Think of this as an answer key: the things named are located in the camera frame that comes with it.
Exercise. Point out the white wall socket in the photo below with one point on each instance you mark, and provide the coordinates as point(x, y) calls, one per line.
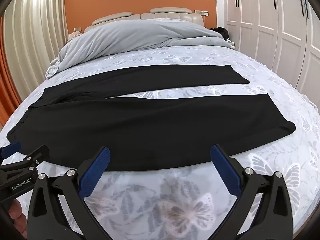
point(201, 12)

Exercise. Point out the black pants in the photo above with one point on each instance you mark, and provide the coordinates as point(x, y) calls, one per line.
point(150, 130)

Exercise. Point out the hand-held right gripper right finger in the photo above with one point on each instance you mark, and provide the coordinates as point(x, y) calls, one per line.
point(225, 172)

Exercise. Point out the grey duvet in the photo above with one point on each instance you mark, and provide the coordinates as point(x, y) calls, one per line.
point(137, 40)

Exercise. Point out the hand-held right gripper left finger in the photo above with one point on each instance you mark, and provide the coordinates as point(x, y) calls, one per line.
point(96, 172)

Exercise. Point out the white lace ornament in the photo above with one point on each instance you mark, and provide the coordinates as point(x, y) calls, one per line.
point(74, 35)

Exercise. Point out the person's left hand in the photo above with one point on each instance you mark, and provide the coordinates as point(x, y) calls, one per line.
point(17, 215)

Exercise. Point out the cream curtain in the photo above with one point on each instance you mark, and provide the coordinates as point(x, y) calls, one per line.
point(32, 30)

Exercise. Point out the white wardrobe doors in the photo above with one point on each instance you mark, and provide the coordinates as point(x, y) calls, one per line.
point(270, 30)

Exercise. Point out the beige padded headboard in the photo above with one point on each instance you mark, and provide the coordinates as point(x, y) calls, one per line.
point(165, 15)

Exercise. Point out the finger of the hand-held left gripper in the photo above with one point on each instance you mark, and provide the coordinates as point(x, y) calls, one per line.
point(37, 155)
point(10, 148)

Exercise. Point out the black bag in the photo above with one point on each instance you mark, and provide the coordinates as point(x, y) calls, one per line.
point(221, 32)

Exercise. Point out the bed with butterfly printed sheet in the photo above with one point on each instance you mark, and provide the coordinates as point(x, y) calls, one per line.
point(175, 205)

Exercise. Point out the orange curtain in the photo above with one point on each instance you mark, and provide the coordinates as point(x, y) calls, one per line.
point(7, 80)

